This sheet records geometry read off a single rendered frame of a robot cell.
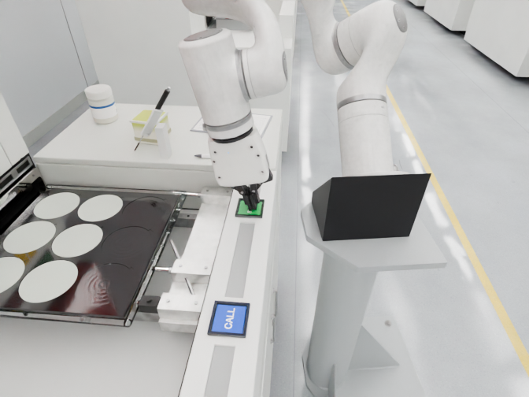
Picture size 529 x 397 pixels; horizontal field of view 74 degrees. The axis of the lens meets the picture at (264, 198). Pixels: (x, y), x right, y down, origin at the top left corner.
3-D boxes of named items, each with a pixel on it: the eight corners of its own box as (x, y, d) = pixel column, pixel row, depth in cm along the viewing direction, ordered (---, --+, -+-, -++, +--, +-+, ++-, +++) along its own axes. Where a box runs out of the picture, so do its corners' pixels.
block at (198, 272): (172, 281, 68) (170, 271, 66) (177, 268, 70) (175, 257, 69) (212, 284, 67) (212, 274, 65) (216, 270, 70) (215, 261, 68)
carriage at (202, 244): (160, 331, 63) (157, 321, 61) (205, 204, 91) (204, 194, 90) (205, 335, 62) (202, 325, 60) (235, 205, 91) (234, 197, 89)
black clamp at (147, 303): (139, 312, 62) (136, 303, 60) (144, 302, 64) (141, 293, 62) (159, 313, 62) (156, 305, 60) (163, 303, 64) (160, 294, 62)
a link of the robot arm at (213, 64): (257, 99, 62) (208, 109, 64) (238, 20, 55) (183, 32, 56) (253, 120, 56) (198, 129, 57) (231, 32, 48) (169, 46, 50)
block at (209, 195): (201, 203, 87) (200, 194, 85) (204, 194, 90) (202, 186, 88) (233, 205, 86) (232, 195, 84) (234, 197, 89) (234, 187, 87)
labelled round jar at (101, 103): (90, 124, 103) (79, 92, 97) (101, 113, 108) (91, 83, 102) (112, 124, 102) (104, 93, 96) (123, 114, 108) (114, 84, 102)
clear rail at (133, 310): (123, 328, 59) (120, 324, 58) (183, 194, 88) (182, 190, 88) (131, 329, 59) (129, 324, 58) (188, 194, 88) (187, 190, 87)
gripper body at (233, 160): (197, 140, 59) (216, 192, 66) (256, 131, 57) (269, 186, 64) (207, 120, 65) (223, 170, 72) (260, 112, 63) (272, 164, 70)
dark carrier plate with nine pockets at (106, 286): (-63, 304, 62) (-65, 302, 62) (47, 189, 89) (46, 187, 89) (124, 318, 60) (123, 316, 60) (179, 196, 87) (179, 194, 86)
